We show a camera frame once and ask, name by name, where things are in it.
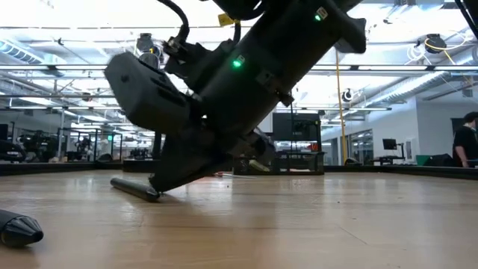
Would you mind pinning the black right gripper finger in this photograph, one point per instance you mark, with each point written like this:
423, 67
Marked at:
257, 147
186, 160

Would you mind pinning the small yellow highlighter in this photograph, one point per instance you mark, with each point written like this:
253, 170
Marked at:
259, 166

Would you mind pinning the black pen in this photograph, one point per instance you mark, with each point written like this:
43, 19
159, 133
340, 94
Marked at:
134, 188
18, 229

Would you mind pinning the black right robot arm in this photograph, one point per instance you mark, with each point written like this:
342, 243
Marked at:
291, 45

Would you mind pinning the black mesh desk organizer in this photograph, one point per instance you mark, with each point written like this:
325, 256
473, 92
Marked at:
298, 164

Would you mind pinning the black background panel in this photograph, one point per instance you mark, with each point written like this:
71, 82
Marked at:
298, 127

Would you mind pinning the black background monitor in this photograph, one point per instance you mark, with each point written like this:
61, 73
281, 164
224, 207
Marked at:
389, 144

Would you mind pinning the green storage bin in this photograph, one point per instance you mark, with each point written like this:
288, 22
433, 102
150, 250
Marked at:
422, 160

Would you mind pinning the black bag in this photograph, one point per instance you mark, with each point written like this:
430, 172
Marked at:
438, 160

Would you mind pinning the person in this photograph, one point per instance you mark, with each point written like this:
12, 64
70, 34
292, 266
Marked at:
465, 142

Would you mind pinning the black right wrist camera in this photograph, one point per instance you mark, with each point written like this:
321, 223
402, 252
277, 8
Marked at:
183, 60

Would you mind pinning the silver ceiling duct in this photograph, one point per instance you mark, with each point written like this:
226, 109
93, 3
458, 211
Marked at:
18, 52
407, 89

